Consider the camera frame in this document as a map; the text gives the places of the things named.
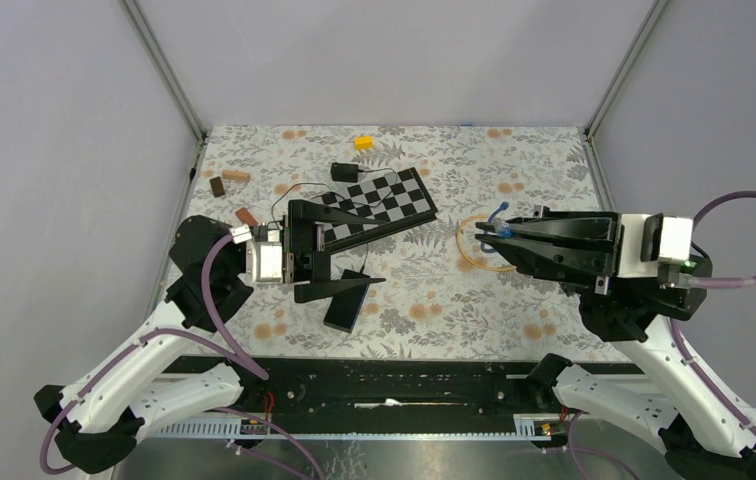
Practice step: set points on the light tan wooden block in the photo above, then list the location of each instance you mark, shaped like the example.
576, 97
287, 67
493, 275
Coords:
236, 176

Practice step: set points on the reddish brown wooden block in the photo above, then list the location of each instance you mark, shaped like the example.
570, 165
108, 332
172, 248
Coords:
246, 217

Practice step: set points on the floral patterned table mat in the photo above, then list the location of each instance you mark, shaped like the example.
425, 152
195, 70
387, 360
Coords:
443, 298

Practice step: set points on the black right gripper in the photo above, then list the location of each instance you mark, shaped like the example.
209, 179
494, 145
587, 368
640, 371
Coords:
580, 244

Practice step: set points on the black power adapter with cable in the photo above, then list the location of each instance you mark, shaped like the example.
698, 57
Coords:
340, 172

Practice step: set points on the dark brown wooden block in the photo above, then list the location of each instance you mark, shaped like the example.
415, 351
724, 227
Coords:
217, 187

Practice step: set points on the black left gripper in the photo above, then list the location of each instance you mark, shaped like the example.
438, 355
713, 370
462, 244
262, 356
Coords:
302, 252

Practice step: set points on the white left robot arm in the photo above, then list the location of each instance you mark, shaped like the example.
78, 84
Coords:
182, 360

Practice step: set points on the black white checkerboard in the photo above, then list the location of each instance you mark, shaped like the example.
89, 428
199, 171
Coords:
395, 202

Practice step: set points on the small black network switch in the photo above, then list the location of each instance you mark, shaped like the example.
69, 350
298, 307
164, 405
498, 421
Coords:
345, 308

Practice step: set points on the yellow block near wall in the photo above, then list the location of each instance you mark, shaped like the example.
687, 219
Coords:
363, 142

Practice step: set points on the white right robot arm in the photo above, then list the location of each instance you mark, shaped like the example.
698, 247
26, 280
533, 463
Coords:
700, 426

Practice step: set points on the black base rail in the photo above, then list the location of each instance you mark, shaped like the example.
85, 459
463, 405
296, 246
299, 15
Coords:
318, 396

